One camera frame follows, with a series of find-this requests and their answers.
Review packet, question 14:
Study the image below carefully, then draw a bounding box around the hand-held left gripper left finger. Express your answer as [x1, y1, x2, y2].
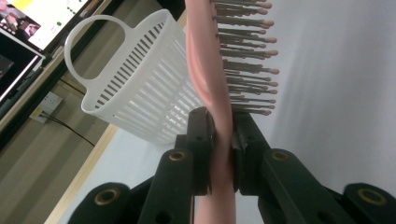
[136, 106, 218, 224]

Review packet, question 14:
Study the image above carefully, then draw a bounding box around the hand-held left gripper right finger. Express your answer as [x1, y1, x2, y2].
[232, 111, 357, 224]

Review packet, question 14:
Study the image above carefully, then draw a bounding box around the pink hairbrush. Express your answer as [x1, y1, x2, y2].
[184, 0, 280, 224]

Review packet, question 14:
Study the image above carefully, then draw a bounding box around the white plastic basket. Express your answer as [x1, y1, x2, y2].
[64, 8, 207, 146]

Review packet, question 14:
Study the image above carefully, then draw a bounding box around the white table sheet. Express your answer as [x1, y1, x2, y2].
[57, 0, 396, 224]

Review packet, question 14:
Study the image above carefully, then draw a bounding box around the lit monitor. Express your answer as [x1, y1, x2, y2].
[0, 0, 94, 52]

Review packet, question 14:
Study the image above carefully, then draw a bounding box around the dark monitor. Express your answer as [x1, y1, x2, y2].
[0, 29, 47, 105]

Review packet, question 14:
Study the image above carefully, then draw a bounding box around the black wall socket cable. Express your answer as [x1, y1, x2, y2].
[39, 77, 96, 147]

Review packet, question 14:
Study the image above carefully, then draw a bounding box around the white wall socket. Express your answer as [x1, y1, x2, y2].
[29, 91, 64, 124]

